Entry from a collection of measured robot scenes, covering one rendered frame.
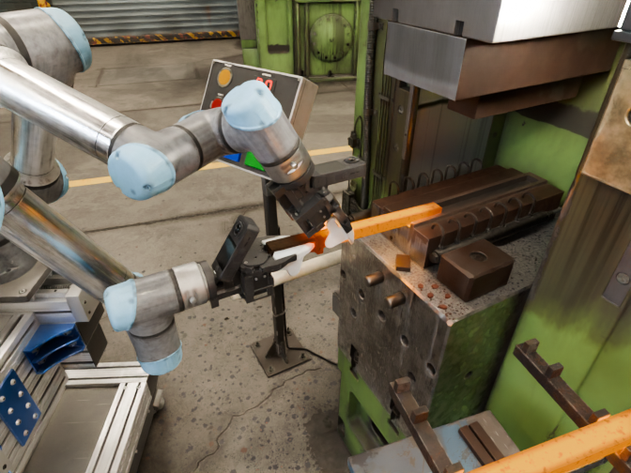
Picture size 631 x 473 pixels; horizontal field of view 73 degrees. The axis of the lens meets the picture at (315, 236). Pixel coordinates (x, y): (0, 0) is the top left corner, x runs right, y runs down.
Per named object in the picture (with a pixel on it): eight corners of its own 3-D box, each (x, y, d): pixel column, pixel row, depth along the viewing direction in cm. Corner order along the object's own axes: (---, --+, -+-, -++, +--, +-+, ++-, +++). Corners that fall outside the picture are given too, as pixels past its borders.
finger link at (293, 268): (313, 263, 83) (269, 276, 80) (314, 238, 80) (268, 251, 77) (320, 272, 81) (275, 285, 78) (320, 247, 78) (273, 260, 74)
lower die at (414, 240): (423, 268, 90) (429, 236, 85) (369, 223, 104) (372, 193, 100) (554, 218, 106) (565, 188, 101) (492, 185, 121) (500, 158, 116)
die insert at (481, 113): (474, 119, 80) (481, 87, 76) (446, 108, 85) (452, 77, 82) (576, 97, 91) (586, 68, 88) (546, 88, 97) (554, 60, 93)
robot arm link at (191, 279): (169, 259, 72) (181, 287, 66) (195, 251, 74) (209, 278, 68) (176, 292, 76) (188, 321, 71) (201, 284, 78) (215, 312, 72)
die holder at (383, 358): (416, 452, 103) (450, 323, 77) (336, 344, 130) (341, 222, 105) (566, 363, 125) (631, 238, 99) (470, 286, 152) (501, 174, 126)
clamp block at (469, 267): (465, 304, 81) (472, 278, 77) (435, 279, 87) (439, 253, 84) (509, 284, 86) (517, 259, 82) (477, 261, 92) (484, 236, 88)
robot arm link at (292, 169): (287, 128, 70) (310, 144, 65) (300, 147, 74) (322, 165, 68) (252, 156, 70) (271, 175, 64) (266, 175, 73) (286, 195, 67)
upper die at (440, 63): (454, 101, 70) (467, 38, 64) (382, 73, 84) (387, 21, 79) (609, 70, 86) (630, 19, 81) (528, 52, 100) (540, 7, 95)
